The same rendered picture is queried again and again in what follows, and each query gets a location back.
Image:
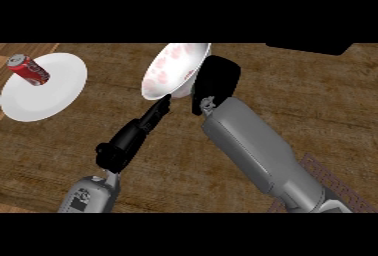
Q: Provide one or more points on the black appliance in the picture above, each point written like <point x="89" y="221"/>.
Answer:
<point x="311" y="47"/>

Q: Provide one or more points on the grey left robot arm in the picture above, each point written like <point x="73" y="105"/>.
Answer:
<point x="91" y="195"/>

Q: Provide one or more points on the brown patterned placemat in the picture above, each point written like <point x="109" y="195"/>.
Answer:
<point x="340" y="186"/>

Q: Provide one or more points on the red soda can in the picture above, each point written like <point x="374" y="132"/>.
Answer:
<point x="30" y="70"/>

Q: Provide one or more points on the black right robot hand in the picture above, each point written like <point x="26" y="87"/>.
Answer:
<point x="219" y="78"/>

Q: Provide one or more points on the white plate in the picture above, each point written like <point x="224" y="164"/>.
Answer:
<point x="45" y="88"/>

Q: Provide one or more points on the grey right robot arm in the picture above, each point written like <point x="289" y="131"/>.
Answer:
<point x="268" y="156"/>

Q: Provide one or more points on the white bowl with pink pattern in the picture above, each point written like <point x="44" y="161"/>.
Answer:
<point x="172" y="70"/>

